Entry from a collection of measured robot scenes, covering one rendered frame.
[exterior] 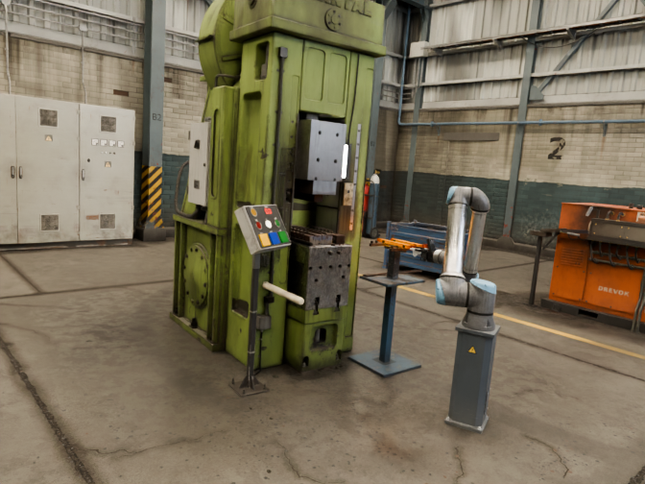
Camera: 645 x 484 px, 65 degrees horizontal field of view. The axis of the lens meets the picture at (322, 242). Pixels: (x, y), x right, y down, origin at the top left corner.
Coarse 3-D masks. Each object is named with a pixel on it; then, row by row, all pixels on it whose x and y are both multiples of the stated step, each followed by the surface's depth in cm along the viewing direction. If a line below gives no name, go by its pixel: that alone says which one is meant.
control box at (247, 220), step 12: (240, 216) 298; (252, 216) 299; (264, 216) 309; (276, 216) 320; (252, 228) 295; (264, 228) 304; (276, 228) 315; (252, 240) 295; (252, 252) 296; (264, 252) 308
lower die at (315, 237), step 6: (294, 228) 379; (300, 228) 374; (306, 228) 376; (294, 234) 364; (300, 234) 357; (306, 234) 355; (312, 234) 354; (318, 234) 353; (330, 234) 359; (306, 240) 352; (312, 240) 350; (318, 240) 353; (324, 240) 357; (330, 240) 360
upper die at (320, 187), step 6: (300, 180) 355; (306, 180) 349; (300, 186) 355; (306, 186) 350; (312, 186) 344; (318, 186) 346; (324, 186) 349; (330, 186) 352; (306, 192) 350; (312, 192) 344; (318, 192) 347; (324, 192) 350; (330, 192) 353
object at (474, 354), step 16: (464, 336) 292; (480, 336) 288; (464, 352) 293; (480, 352) 289; (464, 368) 294; (480, 368) 290; (464, 384) 295; (480, 384) 291; (464, 400) 296; (480, 400) 293; (448, 416) 304; (464, 416) 297; (480, 416) 294; (480, 432) 292
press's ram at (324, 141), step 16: (304, 128) 340; (320, 128) 339; (336, 128) 347; (304, 144) 341; (320, 144) 341; (336, 144) 349; (304, 160) 342; (320, 160) 343; (336, 160) 352; (304, 176) 342; (320, 176) 345; (336, 176) 354
